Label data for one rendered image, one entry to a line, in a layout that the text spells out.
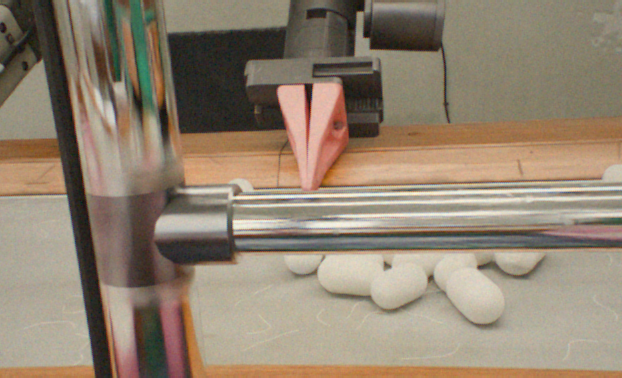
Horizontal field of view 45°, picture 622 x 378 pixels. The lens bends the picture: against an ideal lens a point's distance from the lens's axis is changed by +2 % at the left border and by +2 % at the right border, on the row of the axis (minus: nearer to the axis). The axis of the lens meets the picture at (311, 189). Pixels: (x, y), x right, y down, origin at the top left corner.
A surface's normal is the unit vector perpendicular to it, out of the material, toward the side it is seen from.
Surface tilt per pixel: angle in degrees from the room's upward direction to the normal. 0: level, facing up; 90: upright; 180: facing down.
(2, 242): 0
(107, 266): 90
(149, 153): 90
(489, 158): 45
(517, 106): 90
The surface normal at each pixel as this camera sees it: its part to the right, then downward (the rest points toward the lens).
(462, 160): -0.13, -0.48
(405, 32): -0.07, 0.62
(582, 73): -0.11, 0.28
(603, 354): -0.07, -0.96
